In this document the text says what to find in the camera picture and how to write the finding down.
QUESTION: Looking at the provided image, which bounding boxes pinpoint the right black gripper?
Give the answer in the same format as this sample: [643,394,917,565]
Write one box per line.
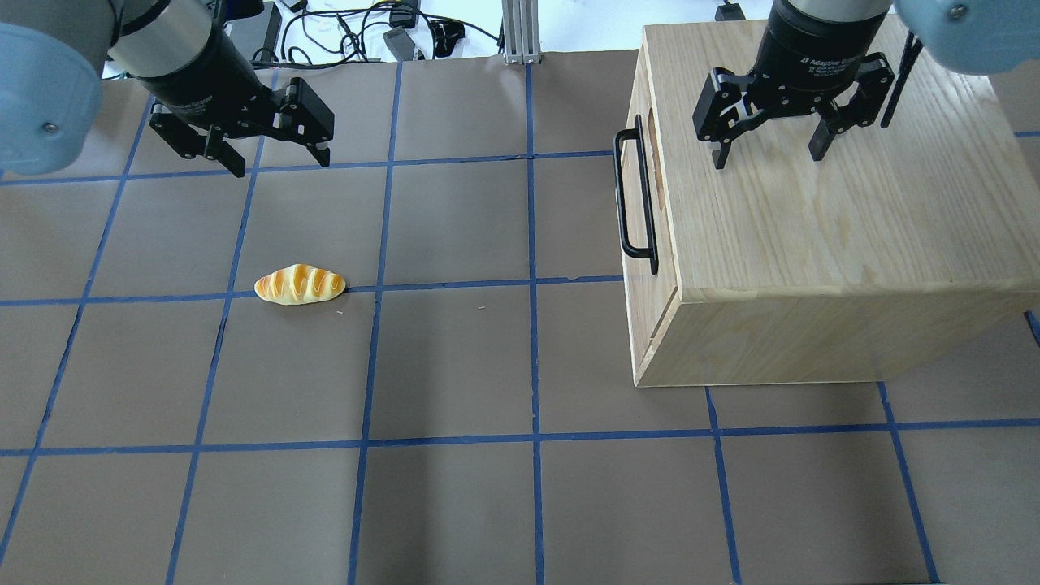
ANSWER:
[692,1,895,170]

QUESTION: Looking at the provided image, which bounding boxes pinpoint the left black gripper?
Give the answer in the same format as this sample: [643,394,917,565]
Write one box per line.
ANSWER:
[122,24,336,178]

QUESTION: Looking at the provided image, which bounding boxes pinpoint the black drawer handle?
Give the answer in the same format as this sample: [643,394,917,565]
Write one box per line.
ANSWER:
[612,115,661,276]

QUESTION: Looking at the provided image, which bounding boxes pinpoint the wooden drawer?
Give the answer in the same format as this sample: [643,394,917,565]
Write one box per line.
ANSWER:
[614,55,676,364]

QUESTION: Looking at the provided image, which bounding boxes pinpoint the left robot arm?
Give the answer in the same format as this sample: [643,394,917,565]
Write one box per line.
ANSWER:
[1,1,335,177]

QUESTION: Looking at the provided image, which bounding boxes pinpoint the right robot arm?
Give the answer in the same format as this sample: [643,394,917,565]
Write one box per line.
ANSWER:
[692,1,1039,170]

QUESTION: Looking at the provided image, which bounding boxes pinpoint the wooden drawer cabinet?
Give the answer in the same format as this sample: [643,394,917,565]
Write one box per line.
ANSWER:
[631,21,1039,388]

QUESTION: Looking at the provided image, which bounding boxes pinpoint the black power adapter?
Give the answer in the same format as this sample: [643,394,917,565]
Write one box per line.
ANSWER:
[232,1,282,63]

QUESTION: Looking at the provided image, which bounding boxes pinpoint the toy bread roll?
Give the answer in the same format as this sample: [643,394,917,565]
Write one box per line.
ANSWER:
[253,263,348,306]

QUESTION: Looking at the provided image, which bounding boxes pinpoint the grey small adapter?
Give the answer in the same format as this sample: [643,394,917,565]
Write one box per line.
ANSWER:
[383,27,426,62]

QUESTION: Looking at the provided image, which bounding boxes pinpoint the black cable bundle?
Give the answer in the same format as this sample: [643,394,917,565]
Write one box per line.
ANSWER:
[280,0,505,66]

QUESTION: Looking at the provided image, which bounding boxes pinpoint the aluminium frame post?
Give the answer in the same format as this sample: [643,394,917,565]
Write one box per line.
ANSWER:
[500,0,543,63]

